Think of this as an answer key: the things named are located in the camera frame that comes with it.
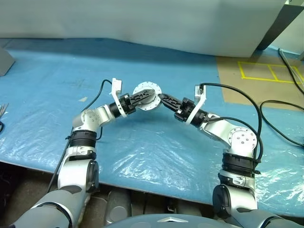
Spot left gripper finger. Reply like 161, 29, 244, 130
132, 97, 152, 107
128, 89, 155, 102

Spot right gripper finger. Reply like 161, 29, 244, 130
159, 94, 185, 106
162, 98, 182, 114

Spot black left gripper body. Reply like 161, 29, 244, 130
119, 94, 138, 116

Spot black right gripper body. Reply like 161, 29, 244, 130
174, 97, 194, 123

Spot grey round motor lid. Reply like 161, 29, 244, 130
132, 80, 162, 110

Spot blue plastic table sheet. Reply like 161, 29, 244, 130
0, 38, 304, 218

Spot brown cardboard mat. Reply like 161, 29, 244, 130
215, 47, 304, 105

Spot large white board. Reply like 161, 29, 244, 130
0, 0, 287, 57

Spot grey rounded cylinder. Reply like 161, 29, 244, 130
104, 190, 132, 225

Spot grey robot torso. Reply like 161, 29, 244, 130
111, 213, 228, 228

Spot thin metal rods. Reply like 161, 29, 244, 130
0, 102, 10, 119

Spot dark grey panel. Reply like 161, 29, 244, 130
257, 3, 304, 50

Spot grey metal block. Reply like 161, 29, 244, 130
0, 46, 16, 76

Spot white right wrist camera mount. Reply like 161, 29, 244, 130
185, 83, 207, 126

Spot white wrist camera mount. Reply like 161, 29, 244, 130
185, 83, 207, 126
109, 77, 128, 119

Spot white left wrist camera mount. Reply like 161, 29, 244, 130
109, 77, 128, 119

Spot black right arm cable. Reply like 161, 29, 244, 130
199, 82, 264, 175

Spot looped black power cable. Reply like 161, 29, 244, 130
259, 100, 304, 147

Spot grey cable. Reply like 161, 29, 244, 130
279, 48, 304, 84

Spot straight black cable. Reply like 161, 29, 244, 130
279, 48, 304, 94

